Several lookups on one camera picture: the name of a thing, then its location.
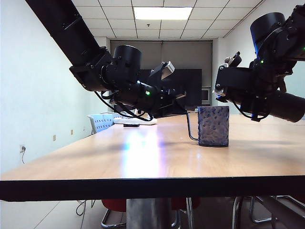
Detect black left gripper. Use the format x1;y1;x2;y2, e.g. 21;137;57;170
153;87;187;116

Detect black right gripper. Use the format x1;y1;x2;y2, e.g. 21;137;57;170
240;58;294;122

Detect black thermos cup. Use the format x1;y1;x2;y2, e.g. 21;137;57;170
215;51;305;124

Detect black flat television screen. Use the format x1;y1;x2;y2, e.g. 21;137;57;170
139;69;203;113

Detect long white power strip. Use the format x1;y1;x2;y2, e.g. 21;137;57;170
113;116;158;126

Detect translucent grey textured mug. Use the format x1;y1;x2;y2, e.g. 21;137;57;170
185;105;230;148

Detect white plastic perforated chair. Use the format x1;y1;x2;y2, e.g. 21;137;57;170
87;112;117;135

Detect ceiling light panel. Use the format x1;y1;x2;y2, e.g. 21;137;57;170
133;6;193;21

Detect red chair chrome legs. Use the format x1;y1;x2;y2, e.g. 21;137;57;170
171;197;201;229
289;195;305;205
101;198;127;229

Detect grey diagonal table strut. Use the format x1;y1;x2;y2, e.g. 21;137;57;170
256;197;305;229

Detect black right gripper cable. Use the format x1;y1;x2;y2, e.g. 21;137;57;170
232;99;269;120

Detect grey framed wall cabinet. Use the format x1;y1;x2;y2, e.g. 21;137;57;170
202;87;212;106

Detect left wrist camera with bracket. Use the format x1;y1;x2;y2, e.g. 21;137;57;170
149;61;176;81

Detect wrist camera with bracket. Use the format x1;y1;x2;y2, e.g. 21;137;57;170
213;62;254;100
149;61;176;81

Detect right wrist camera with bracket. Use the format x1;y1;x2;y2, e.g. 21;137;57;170
213;62;254;100

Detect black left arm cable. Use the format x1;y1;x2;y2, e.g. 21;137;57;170
94;90;155;122

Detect chrome tube chair frame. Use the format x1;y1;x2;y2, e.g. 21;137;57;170
232;197;278;229

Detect grey metal table pedestal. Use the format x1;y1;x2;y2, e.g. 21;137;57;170
126;198;172;229

